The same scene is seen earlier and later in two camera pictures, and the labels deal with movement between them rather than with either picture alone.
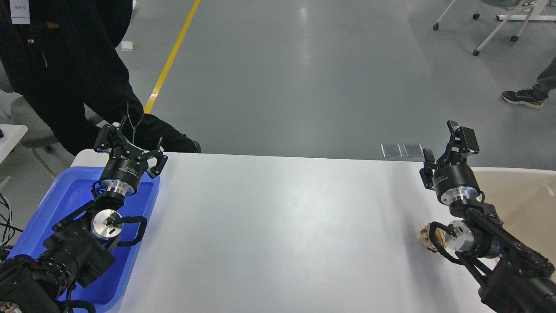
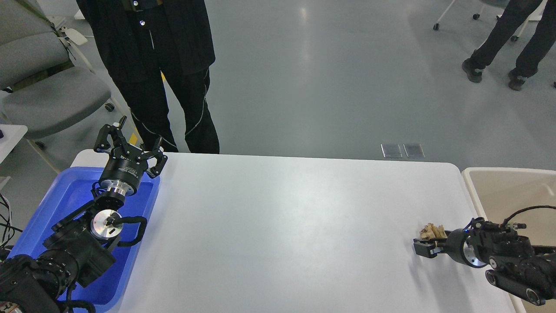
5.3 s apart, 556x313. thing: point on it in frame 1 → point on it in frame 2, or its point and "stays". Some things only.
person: x=64 y=53 → x=140 y=41
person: x=535 y=97 → x=517 y=12
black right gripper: x=454 y=180 → x=463 y=246
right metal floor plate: x=414 y=150 stays
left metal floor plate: x=391 y=151 stays
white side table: x=12 y=134 stays
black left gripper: x=126 y=164 stays
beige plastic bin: x=526 y=200 stays
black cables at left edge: x=9 y=231 stays
